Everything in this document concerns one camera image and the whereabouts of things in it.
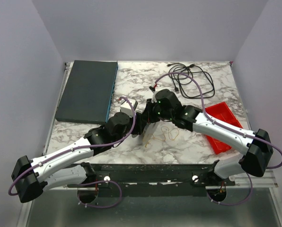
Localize grey cable spool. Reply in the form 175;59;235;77
143;122;159;141

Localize yellow wire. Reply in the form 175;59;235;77
142;126;180;149

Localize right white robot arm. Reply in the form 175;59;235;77
142;89;273;181

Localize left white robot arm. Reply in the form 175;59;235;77
8;112;150;203

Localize red plastic bin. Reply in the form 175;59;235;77
203;102;243;155

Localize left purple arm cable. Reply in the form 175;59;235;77
8;96;136;196

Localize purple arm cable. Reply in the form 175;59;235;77
154;72;282;169
8;96;136;196

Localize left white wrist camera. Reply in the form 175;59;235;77
120;99;138;117

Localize black USB cable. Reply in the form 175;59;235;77
167;62;215;99

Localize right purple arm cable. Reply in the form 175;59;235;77
154;72;282;169

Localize dark grey network switch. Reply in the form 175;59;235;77
55;61;118;124

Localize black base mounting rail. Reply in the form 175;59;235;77
77;163;236;202

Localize aluminium frame rail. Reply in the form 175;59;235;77
230;170;278;188

